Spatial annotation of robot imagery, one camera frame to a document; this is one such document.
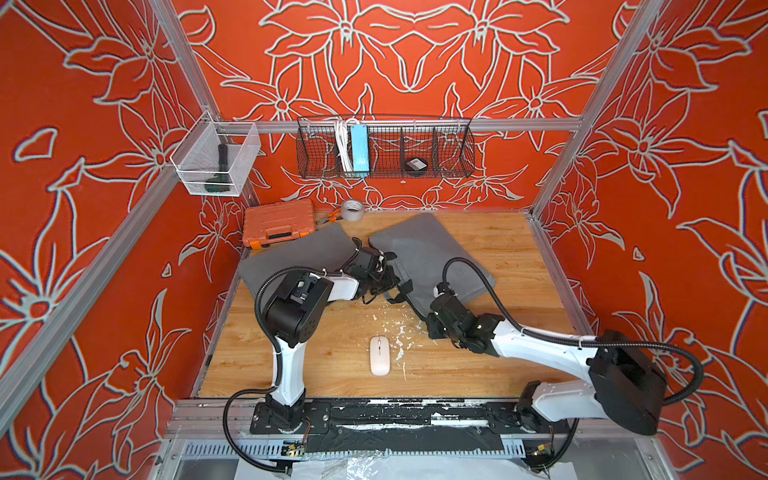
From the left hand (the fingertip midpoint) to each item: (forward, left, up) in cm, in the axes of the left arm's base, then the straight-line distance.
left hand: (402, 278), depth 98 cm
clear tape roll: (+30, +21, +1) cm, 37 cm away
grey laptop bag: (+13, +29, -3) cm, 32 cm away
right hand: (-15, -7, +3) cm, 17 cm away
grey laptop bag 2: (+11, -6, +4) cm, 13 cm away
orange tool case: (+21, +48, +2) cm, 53 cm away
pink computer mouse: (-26, +5, -1) cm, 27 cm away
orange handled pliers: (+28, +29, -1) cm, 40 cm away
